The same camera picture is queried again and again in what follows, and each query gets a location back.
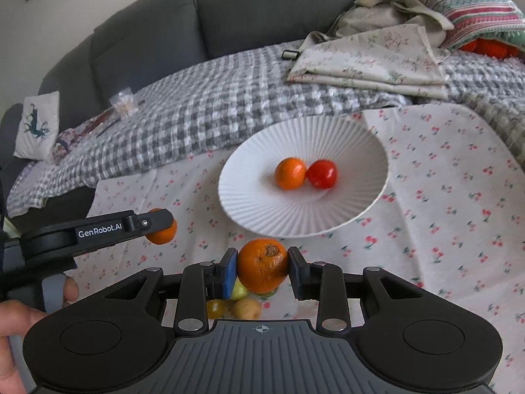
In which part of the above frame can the large blemished orange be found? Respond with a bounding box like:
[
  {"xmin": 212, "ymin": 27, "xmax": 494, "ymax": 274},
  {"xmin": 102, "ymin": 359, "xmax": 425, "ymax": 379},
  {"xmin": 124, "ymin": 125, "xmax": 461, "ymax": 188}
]
[{"xmin": 237, "ymin": 238, "xmax": 288, "ymax": 295}]

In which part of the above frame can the striped patterned pillow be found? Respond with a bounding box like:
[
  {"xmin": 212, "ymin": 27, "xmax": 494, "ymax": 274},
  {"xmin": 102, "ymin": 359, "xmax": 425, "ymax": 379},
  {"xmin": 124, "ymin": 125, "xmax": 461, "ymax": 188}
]
[{"xmin": 387, "ymin": 0, "xmax": 525, "ymax": 53}]

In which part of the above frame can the patterned fabric piece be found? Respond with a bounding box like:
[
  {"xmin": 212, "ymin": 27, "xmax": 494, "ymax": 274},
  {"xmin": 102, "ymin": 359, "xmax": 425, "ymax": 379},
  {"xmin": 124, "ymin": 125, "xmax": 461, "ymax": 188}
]
[{"xmin": 51, "ymin": 107, "xmax": 120, "ymax": 164}]

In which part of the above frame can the grey checked blanket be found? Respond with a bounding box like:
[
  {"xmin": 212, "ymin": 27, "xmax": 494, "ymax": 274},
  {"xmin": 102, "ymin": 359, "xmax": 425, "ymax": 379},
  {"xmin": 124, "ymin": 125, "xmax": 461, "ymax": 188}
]
[{"xmin": 6, "ymin": 44, "xmax": 525, "ymax": 219}]

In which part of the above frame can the red tomato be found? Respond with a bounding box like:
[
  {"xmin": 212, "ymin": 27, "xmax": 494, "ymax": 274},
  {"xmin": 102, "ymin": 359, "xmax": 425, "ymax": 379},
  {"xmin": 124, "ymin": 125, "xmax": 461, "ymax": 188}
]
[{"xmin": 306, "ymin": 159, "xmax": 339, "ymax": 190}]

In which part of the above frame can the yellow-green tomato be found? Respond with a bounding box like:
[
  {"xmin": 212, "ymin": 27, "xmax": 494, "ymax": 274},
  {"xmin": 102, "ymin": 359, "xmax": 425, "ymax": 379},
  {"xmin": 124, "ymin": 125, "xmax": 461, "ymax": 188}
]
[{"xmin": 206, "ymin": 299, "xmax": 229, "ymax": 320}]

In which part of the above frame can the clear plastic bag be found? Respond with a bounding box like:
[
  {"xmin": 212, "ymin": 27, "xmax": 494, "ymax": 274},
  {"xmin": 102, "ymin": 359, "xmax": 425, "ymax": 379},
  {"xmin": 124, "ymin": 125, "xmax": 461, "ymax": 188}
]
[{"xmin": 108, "ymin": 86, "xmax": 136, "ymax": 120}]

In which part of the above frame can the cherry print cloth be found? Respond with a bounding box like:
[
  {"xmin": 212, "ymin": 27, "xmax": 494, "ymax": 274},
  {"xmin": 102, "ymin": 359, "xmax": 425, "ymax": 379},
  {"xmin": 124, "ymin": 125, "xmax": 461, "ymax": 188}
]
[{"xmin": 70, "ymin": 102, "xmax": 525, "ymax": 380}]

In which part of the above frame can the beige cloth bag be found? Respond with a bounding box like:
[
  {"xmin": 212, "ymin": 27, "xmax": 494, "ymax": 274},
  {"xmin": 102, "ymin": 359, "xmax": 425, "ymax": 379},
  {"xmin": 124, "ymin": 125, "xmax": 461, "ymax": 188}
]
[{"xmin": 327, "ymin": 0, "xmax": 455, "ymax": 51}]

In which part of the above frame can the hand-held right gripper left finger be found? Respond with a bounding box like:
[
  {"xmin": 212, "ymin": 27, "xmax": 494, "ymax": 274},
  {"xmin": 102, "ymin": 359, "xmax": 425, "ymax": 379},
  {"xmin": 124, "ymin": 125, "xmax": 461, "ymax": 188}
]
[{"xmin": 130, "ymin": 249, "xmax": 239, "ymax": 336}]

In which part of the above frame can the chunky woven blanket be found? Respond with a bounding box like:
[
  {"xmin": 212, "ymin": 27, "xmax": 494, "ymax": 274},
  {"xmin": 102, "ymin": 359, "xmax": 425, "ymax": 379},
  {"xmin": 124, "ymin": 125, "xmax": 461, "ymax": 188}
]
[{"xmin": 463, "ymin": 87, "xmax": 525, "ymax": 162}]

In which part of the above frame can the person's left hand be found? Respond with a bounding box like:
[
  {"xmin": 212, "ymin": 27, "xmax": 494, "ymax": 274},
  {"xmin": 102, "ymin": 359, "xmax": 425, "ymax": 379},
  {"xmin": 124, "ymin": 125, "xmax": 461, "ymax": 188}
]
[{"xmin": 0, "ymin": 276, "xmax": 80, "ymax": 394}]

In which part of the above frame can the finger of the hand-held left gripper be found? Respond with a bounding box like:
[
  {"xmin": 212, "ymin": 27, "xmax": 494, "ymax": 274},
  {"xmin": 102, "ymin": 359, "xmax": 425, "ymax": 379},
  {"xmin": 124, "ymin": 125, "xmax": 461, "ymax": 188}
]
[{"xmin": 125, "ymin": 208, "xmax": 174, "ymax": 240}]

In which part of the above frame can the orange plush toy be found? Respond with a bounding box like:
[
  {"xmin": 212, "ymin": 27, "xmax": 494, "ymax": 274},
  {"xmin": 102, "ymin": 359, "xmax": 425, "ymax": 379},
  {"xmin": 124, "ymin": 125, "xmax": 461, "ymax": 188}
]
[{"xmin": 458, "ymin": 37, "xmax": 520, "ymax": 61}]

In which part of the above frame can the white ribbed plate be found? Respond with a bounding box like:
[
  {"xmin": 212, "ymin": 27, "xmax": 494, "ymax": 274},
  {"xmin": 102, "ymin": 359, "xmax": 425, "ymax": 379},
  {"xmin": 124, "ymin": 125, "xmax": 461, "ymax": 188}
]
[{"xmin": 218, "ymin": 114, "xmax": 389, "ymax": 238}]

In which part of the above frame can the small orange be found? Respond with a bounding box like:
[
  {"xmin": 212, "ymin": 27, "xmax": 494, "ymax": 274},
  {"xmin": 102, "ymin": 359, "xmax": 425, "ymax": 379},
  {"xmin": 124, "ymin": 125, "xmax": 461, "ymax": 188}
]
[{"xmin": 145, "ymin": 208, "xmax": 178, "ymax": 245}]

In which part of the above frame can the folded floral cloth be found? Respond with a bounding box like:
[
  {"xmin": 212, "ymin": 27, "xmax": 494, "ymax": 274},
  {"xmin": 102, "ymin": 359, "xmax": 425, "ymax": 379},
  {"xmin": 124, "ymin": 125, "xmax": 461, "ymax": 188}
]
[{"xmin": 286, "ymin": 24, "xmax": 451, "ymax": 100}]

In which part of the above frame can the grey sofa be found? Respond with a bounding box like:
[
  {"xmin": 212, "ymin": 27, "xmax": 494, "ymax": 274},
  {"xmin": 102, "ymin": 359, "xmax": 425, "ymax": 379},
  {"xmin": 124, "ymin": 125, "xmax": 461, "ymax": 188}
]
[{"xmin": 0, "ymin": 0, "xmax": 395, "ymax": 232}]

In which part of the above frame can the brown kiwi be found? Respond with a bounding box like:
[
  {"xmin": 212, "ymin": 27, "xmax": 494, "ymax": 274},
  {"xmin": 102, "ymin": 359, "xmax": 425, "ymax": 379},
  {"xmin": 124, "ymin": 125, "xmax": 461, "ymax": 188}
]
[{"xmin": 232, "ymin": 297, "xmax": 262, "ymax": 320}]

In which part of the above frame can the white embroidered pillow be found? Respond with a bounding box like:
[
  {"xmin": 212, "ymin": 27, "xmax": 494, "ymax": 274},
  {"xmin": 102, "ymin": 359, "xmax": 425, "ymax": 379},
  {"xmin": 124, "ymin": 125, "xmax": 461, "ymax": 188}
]
[{"xmin": 13, "ymin": 91, "xmax": 60, "ymax": 161}]

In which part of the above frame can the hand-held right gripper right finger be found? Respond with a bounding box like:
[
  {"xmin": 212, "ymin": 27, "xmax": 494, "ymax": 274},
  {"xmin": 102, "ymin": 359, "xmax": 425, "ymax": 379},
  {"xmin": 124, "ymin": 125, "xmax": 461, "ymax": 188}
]
[{"xmin": 288, "ymin": 247, "xmax": 408, "ymax": 336}]

